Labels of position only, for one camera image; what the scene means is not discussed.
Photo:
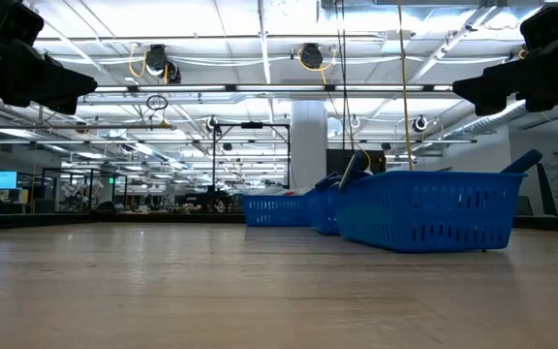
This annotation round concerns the white blue toothbrush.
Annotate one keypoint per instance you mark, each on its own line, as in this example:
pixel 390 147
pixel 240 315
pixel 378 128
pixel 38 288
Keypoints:
pixel 284 191

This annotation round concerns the black background rig frame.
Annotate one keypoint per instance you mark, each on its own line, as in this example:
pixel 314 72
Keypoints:
pixel 214 155

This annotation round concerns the black mesh chair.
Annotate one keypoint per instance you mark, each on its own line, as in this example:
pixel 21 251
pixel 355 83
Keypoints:
pixel 526 204

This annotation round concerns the black aluminium table frame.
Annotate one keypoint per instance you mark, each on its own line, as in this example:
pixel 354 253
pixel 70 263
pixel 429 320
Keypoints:
pixel 114 217

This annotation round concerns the blue slotted plastic basket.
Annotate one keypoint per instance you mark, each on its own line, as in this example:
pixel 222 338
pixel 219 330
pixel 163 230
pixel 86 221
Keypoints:
pixel 274 209
pixel 429 213
pixel 325 213

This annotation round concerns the white pillar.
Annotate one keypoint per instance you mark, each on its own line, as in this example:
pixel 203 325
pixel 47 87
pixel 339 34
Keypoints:
pixel 308 145

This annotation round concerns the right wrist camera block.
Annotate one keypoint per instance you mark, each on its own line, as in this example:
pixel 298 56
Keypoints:
pixel 555 22

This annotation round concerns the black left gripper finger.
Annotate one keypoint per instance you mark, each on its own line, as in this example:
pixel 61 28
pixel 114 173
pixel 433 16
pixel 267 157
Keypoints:
pixel 66 80
pixel 61 104

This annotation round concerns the dark leaning board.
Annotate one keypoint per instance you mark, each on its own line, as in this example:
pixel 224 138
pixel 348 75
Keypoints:
pixel 548 194

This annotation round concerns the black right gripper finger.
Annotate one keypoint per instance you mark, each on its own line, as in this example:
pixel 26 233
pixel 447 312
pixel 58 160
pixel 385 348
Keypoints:
pixel 487 109
pixel 482 89

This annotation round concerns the black panel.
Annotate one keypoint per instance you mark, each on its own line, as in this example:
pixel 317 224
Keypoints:
pixel 378 162

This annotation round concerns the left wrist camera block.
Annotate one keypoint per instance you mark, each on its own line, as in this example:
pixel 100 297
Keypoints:
pixel 17 22

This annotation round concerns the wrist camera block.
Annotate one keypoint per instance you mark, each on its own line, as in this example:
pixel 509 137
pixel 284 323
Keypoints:
pixel 555 22
pixel 17 22

